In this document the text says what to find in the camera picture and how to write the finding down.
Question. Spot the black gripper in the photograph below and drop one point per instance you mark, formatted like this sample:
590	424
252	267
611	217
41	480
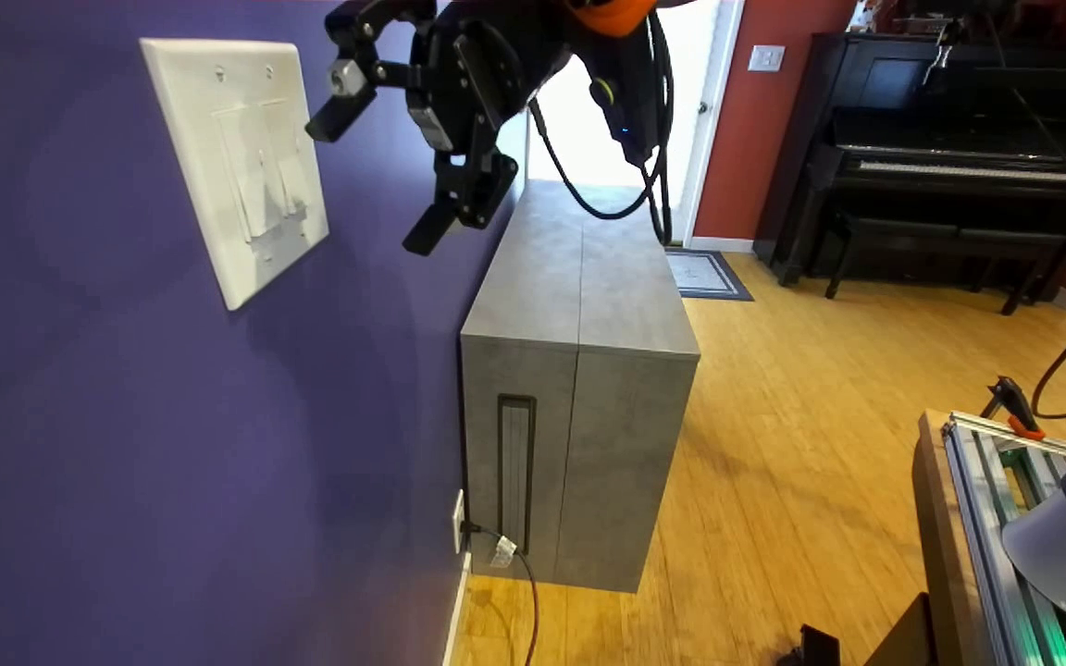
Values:
484	77

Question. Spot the white light switch plate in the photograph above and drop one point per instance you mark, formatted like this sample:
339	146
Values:
238	159

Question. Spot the grey door mat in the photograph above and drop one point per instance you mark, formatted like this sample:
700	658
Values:
704	276

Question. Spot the grey concrete-look cabinet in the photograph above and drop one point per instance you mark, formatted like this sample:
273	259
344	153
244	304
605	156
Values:
593	432

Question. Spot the small white plug adapter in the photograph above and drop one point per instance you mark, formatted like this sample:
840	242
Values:
505	554

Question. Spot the black upright piano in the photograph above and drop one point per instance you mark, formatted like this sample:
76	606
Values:
928	135

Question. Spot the white baseboard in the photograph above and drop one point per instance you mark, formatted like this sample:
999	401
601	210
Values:
452	632

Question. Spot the black piano bench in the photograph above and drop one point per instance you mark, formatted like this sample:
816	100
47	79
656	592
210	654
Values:
928	236

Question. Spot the orange and black clamp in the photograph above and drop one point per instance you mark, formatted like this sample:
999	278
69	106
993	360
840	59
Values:
1013	401

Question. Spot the small black floor object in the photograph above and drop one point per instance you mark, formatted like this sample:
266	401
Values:
816	649

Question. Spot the small white wall switch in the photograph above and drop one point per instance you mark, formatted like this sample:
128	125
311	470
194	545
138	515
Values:
767	56

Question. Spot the white wall outlet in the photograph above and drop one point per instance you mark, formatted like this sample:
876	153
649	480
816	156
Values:
456	521

